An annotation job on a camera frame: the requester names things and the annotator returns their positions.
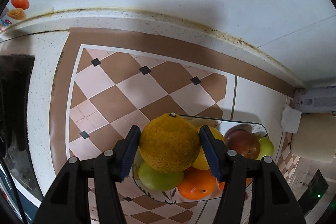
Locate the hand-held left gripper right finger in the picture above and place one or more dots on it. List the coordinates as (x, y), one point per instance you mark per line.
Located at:
(211, 153)

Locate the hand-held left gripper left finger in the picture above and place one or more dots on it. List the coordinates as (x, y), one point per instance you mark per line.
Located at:
(130, 153)

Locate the yellow citrus fruit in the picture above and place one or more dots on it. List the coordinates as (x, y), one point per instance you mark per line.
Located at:
(200, 161)
(169, 142)

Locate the orange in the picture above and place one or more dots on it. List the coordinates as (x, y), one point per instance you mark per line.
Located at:
(195, 187)
(221, 185)

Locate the green apple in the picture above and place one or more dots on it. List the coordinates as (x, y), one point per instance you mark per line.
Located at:
(266, 146)
(157, 178)

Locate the cream utensil holder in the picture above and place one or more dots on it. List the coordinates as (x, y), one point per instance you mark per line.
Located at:
(312, 140)

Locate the brown diamond pattern mat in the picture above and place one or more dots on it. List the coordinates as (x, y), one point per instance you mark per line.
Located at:
(118, 77)

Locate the grey spray can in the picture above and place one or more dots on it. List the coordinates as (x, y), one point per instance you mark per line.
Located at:
(317, 102)

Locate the black glass gas stove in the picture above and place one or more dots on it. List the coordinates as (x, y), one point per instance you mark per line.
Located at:
(15, 87)

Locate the colourful wall sticker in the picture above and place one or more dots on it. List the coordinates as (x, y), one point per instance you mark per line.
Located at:
(19, 2)

